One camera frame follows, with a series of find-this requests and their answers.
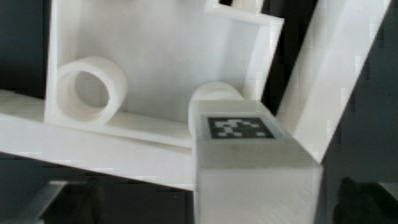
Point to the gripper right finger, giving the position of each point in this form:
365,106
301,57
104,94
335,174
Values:
367,204

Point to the white chair seat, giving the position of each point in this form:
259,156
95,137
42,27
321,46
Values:
138,51

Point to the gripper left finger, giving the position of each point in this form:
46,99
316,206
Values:
69,203

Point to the white chair leg with tag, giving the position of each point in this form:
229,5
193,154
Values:
259,175

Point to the white U-shaped obstacle fence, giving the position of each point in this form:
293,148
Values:
159,163

